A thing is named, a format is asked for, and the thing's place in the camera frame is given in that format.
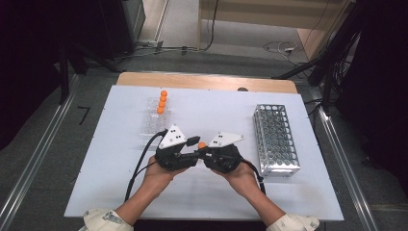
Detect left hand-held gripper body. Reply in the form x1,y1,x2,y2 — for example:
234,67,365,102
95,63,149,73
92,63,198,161
154,123,200,172

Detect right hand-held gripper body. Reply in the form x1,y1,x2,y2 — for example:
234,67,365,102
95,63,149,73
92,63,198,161
203,131,246,175

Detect clear plastic tube rack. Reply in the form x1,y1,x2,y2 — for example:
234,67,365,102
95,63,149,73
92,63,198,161
139,95,171,146

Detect metal tube rack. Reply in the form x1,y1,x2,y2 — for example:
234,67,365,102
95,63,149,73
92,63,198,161
253,103,302,177

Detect person's left hand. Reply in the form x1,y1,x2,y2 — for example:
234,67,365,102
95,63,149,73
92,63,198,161
141,155,188,194

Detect person's right hand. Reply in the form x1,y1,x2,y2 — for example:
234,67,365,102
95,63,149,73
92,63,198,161
211,159,262,197

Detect white board sheet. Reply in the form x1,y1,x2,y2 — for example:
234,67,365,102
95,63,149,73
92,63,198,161
63,84,344,221

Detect grey power strip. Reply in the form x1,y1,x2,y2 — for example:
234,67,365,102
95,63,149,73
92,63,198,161
136,39,166,52

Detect person's left patterned sleeve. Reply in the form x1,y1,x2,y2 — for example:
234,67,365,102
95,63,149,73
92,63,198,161
79,208,135,231

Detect person's patterned sleeve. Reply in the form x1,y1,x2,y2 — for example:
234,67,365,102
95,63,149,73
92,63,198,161
265,213,320,231
79,208,135,231

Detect person's right patterned sleeve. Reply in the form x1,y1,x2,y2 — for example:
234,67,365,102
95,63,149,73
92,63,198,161
265,213,320,231

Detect dark cabinet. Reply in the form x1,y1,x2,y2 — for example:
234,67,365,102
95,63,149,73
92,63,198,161
95,0,146,61

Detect black metal stand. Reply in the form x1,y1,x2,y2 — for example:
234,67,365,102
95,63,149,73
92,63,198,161
57,39,124,106

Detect light wooden furniture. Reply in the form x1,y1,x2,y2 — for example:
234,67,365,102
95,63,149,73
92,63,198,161
196,0,358,62

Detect dark curtain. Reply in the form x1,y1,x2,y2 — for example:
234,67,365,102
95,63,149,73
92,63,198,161
333,0,408,195
0,0,70,152

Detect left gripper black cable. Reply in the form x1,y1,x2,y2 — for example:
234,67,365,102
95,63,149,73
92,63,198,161
123,128,169,203

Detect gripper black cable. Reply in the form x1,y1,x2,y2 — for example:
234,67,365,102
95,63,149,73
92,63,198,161
123,128,169,203
224,153,268,195

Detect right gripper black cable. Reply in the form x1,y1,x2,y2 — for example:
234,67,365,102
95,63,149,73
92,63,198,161
224,153,268,195

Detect white coiled cable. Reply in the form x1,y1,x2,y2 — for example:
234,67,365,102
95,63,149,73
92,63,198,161
263,40,301,65

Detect black hanging cable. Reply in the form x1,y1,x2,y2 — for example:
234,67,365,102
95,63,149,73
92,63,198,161
197,0,220,53

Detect metal floor rail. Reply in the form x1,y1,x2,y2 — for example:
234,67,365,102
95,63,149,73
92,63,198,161
0,73,81,227
312,92,380,231

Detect black stand with cables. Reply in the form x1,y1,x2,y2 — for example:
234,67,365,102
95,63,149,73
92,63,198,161
272,0,365,109

